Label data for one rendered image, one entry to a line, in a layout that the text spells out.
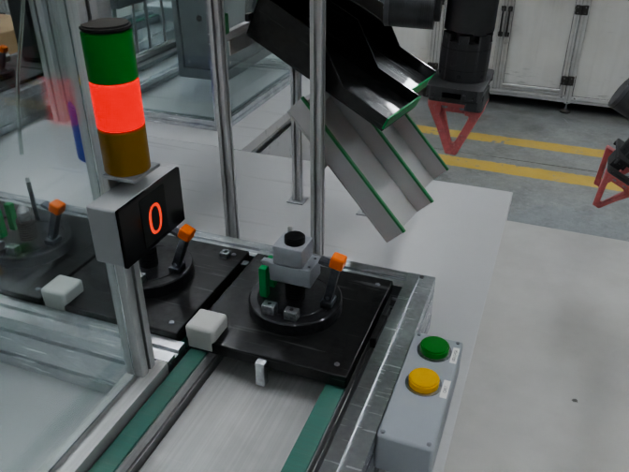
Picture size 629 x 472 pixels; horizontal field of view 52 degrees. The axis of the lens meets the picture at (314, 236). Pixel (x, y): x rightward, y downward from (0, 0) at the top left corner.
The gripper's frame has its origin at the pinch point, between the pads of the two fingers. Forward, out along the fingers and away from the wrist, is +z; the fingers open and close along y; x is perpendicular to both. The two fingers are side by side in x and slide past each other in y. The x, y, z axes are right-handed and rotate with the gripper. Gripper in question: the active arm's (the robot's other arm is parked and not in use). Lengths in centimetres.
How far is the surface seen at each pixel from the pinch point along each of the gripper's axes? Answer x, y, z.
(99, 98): -31.8, 26.7, -9.7
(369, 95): -17.5, -22.5, 2.5
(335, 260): -12.8, 5.8, 16.9
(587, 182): 40, -281, 120
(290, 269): -18.9, 7.1, 19.2
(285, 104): -70, -110, 39
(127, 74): -29.4, 24.9, -12.1
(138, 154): -29.2, 25.0, -3.6
